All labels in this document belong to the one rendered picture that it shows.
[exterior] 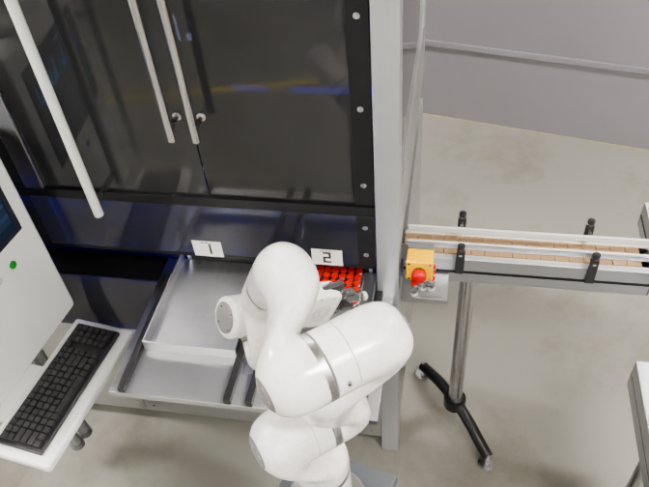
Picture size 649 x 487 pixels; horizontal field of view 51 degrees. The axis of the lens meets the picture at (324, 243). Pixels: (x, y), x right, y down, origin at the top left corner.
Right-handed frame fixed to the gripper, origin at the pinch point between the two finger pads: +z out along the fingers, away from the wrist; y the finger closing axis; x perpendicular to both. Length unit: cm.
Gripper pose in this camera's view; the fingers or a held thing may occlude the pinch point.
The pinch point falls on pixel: (346, 299)
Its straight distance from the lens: 153.0
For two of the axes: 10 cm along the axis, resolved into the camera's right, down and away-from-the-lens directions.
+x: -5.0, -6.8, 5.3
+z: 7.6, -0.6, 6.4
